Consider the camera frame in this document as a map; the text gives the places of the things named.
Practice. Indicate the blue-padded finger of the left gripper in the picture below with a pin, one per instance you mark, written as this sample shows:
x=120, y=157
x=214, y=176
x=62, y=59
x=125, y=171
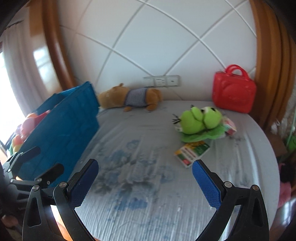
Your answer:
x=16, y=161
x=49, y=176

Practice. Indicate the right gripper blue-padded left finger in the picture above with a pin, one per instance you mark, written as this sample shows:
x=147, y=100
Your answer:
x=39, y=222

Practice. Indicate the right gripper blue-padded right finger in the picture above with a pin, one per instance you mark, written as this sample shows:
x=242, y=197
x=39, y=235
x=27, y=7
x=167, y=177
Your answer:
x=251, y=221

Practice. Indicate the pink pig plush red dress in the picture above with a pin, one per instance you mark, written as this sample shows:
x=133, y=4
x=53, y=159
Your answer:
x=31, y=121

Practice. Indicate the green frog plush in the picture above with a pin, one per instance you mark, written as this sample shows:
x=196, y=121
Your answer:
x=199, y=124

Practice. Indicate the pink pig plush orange dress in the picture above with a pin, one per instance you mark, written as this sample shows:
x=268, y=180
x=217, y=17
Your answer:
x=18, y=139

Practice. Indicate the blue plastic storage crate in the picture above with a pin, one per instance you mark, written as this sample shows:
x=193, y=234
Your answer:
x=63, y=134

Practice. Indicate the green yellow medicine box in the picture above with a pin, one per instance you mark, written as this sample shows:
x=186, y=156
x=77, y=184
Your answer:
x=191, y=152

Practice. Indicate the small pink white box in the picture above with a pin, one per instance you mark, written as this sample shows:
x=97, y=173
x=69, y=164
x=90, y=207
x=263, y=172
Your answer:
x=229, y=126

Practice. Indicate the brown bear plush striped shirt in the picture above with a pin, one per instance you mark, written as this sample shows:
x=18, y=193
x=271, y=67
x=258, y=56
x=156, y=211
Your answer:
x=121, y=96

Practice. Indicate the red plastic toy case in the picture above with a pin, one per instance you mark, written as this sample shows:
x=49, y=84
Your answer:
x=233, y=89

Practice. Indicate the white wall socket panel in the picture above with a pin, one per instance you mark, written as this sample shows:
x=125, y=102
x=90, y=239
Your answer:
x=162, y=81

